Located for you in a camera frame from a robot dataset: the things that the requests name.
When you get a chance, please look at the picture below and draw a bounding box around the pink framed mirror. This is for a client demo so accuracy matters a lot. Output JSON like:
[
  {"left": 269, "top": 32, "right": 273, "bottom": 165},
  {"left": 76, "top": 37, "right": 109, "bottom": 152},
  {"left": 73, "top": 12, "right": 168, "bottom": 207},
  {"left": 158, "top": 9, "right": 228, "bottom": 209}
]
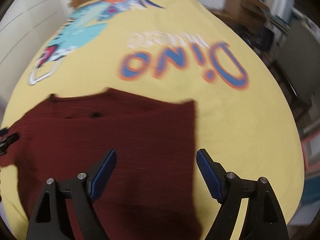
[{"left": 301, "top": 132, "right": 319, "bottom": 172}]

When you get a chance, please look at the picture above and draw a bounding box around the yellow dino print bedspread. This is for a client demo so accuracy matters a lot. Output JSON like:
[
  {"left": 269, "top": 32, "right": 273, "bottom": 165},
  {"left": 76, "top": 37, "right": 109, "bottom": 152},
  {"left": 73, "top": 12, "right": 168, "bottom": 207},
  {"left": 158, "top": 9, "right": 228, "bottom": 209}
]
[{"left": 1, "top": 0, "right": 304, "bottom": 239}]

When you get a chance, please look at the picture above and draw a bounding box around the wooden desk cabinet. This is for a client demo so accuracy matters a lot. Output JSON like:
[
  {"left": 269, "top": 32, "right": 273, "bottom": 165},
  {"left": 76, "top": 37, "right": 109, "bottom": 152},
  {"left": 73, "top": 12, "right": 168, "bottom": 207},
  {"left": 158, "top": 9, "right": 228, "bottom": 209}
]
[{"left": 223, "top": 0, "right": 269, "bottom": 25}]

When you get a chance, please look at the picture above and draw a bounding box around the dark red knit sweater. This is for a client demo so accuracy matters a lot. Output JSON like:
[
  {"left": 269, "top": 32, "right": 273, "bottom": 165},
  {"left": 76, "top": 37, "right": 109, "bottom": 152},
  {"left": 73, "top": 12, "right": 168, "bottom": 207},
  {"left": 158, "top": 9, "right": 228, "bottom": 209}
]
[{"left": 1, "top": 89, "right": 201, "bottom": 239}]

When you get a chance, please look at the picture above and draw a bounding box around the grey green chair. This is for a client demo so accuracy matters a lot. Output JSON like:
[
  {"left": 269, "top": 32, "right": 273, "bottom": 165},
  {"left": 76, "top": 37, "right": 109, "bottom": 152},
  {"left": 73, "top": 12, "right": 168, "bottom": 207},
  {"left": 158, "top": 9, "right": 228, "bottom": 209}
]
[{"left": 276, "top": 21, "right": 319, "bottom": 105}]

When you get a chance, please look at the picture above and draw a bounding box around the white wardrobe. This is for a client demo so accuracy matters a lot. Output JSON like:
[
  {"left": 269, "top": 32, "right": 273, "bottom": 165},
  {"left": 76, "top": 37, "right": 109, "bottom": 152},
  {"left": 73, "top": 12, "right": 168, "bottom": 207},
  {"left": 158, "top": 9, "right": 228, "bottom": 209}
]
[{"left": 0, "top": 0, "right": 75, "bottom": 111}]

